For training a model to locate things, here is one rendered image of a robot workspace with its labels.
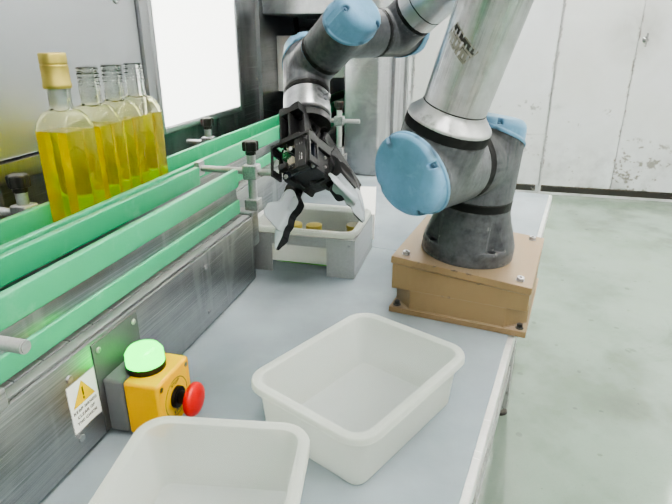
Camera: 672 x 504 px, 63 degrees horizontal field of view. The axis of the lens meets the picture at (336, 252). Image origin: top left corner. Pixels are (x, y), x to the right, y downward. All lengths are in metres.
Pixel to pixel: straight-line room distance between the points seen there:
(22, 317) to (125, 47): 0.70
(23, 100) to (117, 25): 0.28
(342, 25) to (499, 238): 0.40
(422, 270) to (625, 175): 3.91
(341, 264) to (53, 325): 0.57
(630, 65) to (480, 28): 3.93
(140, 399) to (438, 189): 0.43
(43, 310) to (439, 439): 0.45
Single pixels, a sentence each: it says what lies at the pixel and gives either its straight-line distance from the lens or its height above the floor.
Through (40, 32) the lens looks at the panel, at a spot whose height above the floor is 1.19.
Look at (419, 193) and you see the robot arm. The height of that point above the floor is 0.99.
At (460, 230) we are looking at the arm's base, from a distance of 0.88.
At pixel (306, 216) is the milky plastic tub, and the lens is 1.20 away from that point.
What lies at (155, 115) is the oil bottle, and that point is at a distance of 0.97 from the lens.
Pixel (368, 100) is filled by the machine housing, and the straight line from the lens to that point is 1.79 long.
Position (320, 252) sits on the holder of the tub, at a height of 0.80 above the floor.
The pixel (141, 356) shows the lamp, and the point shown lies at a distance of 0.66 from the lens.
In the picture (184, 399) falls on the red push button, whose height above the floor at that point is 0.80.
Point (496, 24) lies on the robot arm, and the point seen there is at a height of 1.19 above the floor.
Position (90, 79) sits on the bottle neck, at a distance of 0.86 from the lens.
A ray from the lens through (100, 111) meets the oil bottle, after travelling 0.85.
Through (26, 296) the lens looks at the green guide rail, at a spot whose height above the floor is 0.95.
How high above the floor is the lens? 1.18
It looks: 22 degrees down
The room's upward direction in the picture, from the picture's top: straight up
